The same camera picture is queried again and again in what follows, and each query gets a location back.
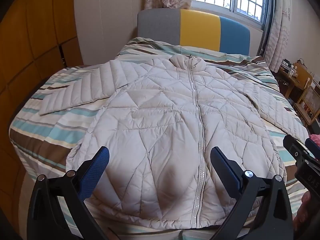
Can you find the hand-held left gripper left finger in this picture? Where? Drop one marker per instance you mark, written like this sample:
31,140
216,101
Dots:
98,162

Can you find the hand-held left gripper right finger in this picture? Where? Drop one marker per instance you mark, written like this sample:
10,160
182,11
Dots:
226,166

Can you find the pink cloth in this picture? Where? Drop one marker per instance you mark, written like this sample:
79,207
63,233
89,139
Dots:
315,138

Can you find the wooden chair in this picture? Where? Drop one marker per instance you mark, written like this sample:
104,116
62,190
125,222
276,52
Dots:
306,80

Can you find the grey yellow blue headboard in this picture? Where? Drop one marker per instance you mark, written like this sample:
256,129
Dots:
200,30

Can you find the beige quilted down jacket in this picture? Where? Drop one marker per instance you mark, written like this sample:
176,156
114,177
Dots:
160,120

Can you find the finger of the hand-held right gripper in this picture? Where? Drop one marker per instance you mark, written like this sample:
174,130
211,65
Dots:
313,148
295,150

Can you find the person's right hand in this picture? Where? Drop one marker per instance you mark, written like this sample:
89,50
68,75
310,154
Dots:
303,212

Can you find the striped bed cover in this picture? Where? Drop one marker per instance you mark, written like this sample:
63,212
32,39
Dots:
42,127

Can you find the wooden wardrobe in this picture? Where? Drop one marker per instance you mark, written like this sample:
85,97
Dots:
32,37

